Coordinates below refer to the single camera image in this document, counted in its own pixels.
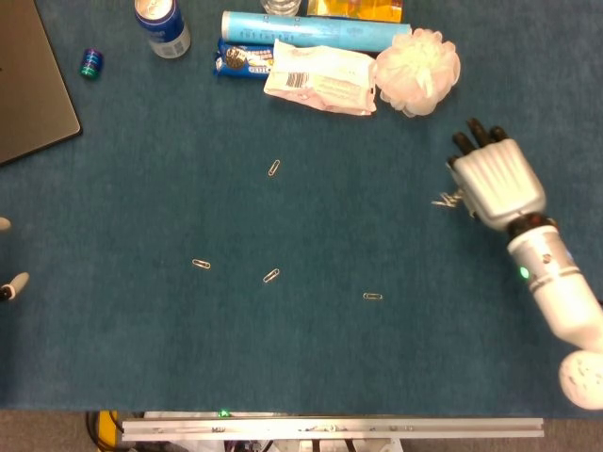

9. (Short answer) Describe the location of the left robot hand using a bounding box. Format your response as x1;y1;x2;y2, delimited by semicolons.
0;217;30;302

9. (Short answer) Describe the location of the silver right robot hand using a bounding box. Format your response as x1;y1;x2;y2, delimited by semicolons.
445;118;547;232

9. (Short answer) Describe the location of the white mesh bath loofah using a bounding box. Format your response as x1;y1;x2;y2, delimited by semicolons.
374;26;463;118

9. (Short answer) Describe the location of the yellow part under table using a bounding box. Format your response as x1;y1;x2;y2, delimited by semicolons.
97;411;119;451

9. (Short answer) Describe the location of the grey closed laptop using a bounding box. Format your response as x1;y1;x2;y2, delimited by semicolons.
0;0;84;167

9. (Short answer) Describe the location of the white crumpled plastic package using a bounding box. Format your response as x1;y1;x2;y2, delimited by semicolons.
262;39;379;117

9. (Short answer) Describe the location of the orange yellow printed box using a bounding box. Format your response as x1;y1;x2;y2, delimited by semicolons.
306;0;405;24

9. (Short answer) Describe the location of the light blue cylindrical tube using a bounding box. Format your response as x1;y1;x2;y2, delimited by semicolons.
220;10;413;53

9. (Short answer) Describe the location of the teal felt table mat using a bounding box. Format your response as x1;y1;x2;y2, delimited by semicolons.
0;0;603;419

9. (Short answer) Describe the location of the clear plastic water bottle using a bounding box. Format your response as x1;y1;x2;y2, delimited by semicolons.
260;0;302;18

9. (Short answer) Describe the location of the blue cookie pack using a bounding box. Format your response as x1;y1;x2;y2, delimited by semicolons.
214;38;277;80

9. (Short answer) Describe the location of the blue soda can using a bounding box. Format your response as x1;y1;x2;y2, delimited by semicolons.
134;0;192;60

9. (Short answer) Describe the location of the black cable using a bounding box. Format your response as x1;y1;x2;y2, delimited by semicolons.
85;412;103;449

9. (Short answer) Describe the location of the aluminium profile rail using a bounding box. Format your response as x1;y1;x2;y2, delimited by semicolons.
121;417;546;442

